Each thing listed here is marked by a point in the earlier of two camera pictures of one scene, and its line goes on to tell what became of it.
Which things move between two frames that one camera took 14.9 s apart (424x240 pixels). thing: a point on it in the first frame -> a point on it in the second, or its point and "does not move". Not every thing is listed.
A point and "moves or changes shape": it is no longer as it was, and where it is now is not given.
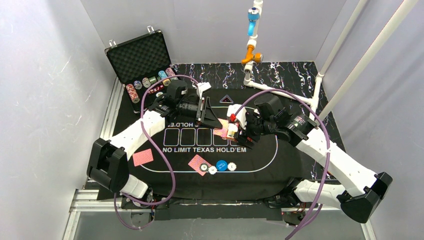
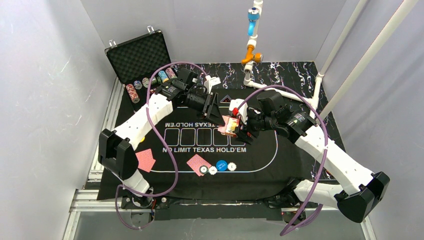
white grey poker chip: [232, 166] does not move
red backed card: [142, 157] moves or changes shape
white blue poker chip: [212, 169] does not move
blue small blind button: [221, 165] does not move
